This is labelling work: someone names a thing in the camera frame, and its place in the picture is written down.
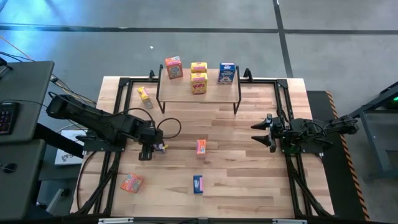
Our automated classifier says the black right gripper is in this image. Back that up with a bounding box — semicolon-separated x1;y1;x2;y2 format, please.
250;113;292;154

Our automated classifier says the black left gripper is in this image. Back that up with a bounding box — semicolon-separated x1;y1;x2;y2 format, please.
136;122;165;162

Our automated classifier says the yellow Pops cereal box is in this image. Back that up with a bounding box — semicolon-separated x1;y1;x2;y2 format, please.
190;72;208;95
137;86;154;110
190;61;208;74

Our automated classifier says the orange Mini-Wheats cereal box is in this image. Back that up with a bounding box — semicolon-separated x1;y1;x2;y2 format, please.
195;139;207;160
120;172;144;194
164;55;184;80

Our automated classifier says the black hazard-striped floor mat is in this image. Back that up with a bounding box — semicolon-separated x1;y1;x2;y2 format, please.
306;90;371;222

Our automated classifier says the white printed box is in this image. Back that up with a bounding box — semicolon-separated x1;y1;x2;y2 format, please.
54;129;88;166

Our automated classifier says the grey desk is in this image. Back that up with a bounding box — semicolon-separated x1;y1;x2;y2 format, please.
0;139;47;220
0;60;55;144

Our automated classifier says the black equipment stand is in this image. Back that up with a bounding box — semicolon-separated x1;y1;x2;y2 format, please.
343;81;398;181

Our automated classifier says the black keyboard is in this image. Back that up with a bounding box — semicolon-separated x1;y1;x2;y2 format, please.
0;101;20;136

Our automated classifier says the black computer mouse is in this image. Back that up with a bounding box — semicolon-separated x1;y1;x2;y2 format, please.
1;162;18;174

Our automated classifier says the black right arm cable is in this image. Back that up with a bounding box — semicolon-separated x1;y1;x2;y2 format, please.
276;108;352;138

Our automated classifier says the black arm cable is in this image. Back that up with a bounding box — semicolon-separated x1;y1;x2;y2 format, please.
276;108;352;138
118;107;183;140

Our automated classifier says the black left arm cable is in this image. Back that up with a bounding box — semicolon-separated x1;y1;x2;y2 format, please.
118;107;183;140

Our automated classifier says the black aluminium rig frame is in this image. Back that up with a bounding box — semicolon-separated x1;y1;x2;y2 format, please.
73;67;335;220

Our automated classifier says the wooden shelf black metal frame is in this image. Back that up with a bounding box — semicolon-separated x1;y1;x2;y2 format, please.
155;64;243;115

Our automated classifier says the yellow cable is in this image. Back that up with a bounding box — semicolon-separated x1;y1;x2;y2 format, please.
0;34;96;103

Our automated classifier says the silver bracket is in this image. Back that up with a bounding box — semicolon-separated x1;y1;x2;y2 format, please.
272;218;308;224
98;217;134;224

